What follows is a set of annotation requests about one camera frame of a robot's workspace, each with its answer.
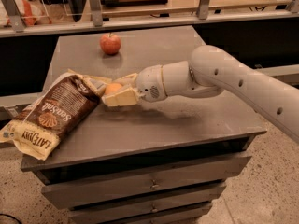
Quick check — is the brown chip bag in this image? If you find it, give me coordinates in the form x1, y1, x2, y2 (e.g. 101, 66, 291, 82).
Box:
0, 70, 111, 161

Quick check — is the metal railing frame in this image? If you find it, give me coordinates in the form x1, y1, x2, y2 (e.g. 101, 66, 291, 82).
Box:
0, 0, 298, 37

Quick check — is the top drawer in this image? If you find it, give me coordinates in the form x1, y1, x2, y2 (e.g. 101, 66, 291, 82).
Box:
42, 152, 250, 209

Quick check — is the drawer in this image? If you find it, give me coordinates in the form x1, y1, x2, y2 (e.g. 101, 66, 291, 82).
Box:
105, 202, 212, 224
42, 152, 250, 209
70, 182, 226, 224

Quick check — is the red apple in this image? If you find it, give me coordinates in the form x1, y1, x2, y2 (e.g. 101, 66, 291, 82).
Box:
100, 33, 121, 55

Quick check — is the orange white bag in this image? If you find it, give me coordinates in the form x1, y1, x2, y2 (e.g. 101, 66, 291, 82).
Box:
0, 0, 44, 26

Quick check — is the middle drawer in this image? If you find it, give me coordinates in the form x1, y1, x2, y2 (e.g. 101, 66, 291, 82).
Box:
70, 182, 226, 224

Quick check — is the black floor cable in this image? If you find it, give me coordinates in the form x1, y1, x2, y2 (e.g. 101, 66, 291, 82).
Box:
0, 213, 23, 224

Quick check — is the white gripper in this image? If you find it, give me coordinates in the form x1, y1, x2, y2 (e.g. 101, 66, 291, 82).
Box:
102, 65, 166, 106

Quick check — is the orange fruit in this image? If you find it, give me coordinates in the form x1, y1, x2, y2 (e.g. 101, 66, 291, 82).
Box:
105, 83, 122, 95

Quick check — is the bottom drawer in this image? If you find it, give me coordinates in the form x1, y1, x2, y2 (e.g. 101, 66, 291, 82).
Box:
105, 202, 212, 224

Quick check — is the grey drawer cabinet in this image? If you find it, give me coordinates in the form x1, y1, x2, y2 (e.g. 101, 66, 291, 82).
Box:
21, 25, 268, 224

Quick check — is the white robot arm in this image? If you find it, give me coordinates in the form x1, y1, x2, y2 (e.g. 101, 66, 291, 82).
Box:
102, 45, 299, 142

